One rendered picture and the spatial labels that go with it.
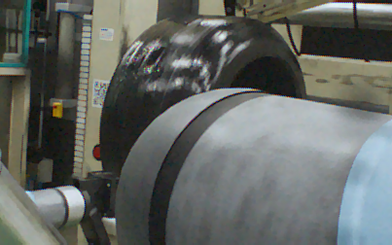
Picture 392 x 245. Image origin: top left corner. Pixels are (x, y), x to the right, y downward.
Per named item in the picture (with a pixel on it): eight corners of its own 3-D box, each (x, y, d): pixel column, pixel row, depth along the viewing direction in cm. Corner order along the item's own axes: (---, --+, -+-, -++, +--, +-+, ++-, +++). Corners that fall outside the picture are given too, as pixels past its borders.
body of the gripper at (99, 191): (133, 176, 122) (89, 183, 113) (129, 218, 123) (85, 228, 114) (107, 168, 127) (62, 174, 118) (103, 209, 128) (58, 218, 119)
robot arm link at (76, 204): (67, 233, 111) (39, 222, 116) (86, 228, 114) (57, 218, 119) (70, 192, 110) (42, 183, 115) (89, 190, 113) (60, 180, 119)
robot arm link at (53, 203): (-11, 237, 107) (-8, 190, 106) (39, 227, 116) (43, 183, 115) (16, 250, 102) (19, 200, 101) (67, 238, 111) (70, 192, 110)
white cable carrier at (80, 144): (72, 182, 174) (83, 14, 168) (85, 180, 178) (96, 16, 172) (83, 186, 171) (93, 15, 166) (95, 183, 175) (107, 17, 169)
